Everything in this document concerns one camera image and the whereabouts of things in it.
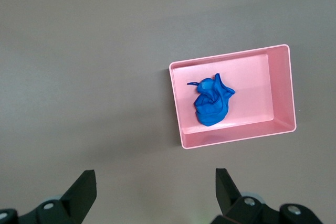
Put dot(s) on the blue glove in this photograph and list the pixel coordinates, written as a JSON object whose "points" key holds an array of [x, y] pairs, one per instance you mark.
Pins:
{"points": [[212, 106]]}

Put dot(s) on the pink plastic bin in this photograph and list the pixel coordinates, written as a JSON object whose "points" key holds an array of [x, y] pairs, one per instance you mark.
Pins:
{"points": [[252, 82]]}

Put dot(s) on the brown table cover sheet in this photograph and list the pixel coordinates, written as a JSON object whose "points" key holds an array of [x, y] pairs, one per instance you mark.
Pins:
{"points": [[78, 77]]}

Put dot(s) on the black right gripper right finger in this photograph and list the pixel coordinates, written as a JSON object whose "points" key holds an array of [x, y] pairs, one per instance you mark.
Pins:
{"points": [[228, 197]]}

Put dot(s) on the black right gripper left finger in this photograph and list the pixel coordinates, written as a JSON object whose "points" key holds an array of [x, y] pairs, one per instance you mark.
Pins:
{"points": [[78, 195]]}

